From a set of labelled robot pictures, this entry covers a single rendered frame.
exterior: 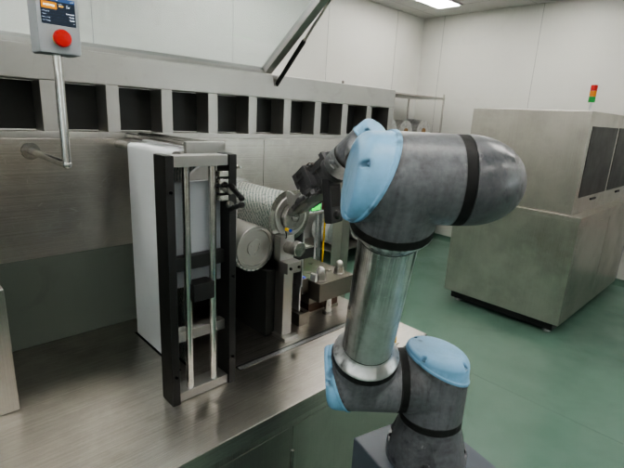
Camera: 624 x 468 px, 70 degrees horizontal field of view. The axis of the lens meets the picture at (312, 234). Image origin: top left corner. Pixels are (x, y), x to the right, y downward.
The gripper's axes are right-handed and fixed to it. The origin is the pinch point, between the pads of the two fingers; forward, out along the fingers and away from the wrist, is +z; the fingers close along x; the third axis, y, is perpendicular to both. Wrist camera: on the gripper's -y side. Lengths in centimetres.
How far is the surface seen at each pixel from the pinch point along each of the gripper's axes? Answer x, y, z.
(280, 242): 4.2, -5.2, 5.2
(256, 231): 9.6, -0.4, 6.2
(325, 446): 6, -58, 19
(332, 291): -17.5, -20.4, 17.4
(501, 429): -133, -110, 67
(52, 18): 54, 35, -22
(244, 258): 13.4, -5.7, 10.5
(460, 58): -452, 212, 99
